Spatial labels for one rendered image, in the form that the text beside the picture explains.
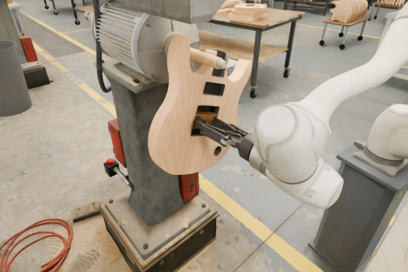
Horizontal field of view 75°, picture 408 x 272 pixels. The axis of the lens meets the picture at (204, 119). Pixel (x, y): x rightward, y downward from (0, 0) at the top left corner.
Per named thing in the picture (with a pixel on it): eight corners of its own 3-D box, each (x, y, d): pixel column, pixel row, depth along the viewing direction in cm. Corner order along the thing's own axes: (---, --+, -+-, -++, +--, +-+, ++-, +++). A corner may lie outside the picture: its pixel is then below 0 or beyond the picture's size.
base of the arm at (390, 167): (363, 139, 138) (367, 130, 135) (411, 163, 122) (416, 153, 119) (343, 151, 129) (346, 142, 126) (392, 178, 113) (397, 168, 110)
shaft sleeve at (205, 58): (183, 43, 85) (184, 53, 87) (175, 45, 84) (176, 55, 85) (223, 56, 74) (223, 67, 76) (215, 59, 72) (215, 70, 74)
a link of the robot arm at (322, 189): (292, 153, 71) (282, 129, 61) (351, 184, 61) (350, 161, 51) (269, 186, 69) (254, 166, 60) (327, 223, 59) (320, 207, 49)
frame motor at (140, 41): (95, 64, 112) (81, -4, 99) (150, 51, 128) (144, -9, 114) (146, 95, 86) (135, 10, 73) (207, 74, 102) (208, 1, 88)
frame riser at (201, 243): (97, 237, 167) (88, 210, 155) (175, 189, 202) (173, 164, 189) (138, 305, 135) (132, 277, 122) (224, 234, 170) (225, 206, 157)
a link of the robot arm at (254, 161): (278, 174, 71) (261, 163, 75) (291, 143, 68) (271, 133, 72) (260, 180, 64) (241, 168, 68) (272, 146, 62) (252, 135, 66)
